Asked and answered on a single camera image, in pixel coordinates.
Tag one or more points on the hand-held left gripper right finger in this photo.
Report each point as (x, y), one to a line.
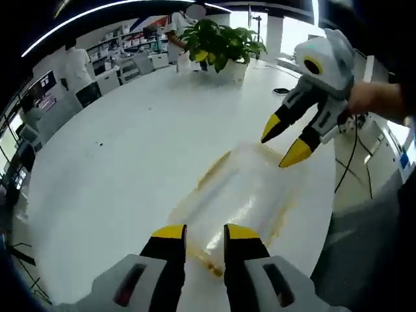
(260, 279)

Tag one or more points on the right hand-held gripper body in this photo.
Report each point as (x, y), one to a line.
(328, 61)

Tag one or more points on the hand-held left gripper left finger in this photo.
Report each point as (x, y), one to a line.
(146, 279)

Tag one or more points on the person's right hand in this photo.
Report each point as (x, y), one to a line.
(367, 97)

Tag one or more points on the dark phone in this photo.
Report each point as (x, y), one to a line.
(281, 91)

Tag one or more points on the white planter box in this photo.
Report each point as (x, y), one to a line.
(232, 70)

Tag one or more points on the green potted plant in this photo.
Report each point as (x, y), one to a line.
(221, 39)

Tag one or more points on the display screen with pink graphics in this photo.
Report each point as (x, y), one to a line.
(48, 91)

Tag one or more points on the long ceiling light strip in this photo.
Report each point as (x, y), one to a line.
(97, 18)

